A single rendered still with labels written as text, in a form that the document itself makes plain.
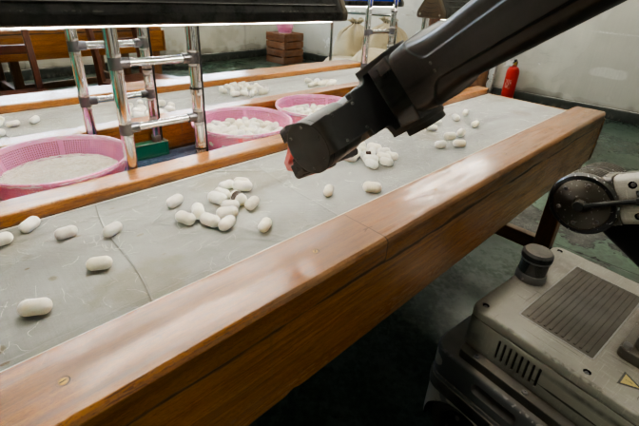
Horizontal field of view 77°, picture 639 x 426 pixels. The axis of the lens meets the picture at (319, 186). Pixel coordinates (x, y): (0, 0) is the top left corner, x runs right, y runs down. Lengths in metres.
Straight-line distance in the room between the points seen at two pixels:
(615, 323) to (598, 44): 4.33
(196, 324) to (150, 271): 0.15
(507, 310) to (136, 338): 0.78
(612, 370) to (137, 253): 0.87
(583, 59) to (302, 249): 4.86
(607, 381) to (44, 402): 0.88
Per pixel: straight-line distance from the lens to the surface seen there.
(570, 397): 1.00
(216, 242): 0.64
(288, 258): 0.56
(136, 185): 0.82
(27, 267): 0.68
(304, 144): 0.41
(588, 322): 1.09
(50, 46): 3.37
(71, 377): 0.47
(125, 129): 0.84
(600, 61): 5.25
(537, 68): 5.37
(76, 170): 0.97
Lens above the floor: 1.10
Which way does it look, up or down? 26 degrees down
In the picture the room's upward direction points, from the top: 3 degrees clockwise
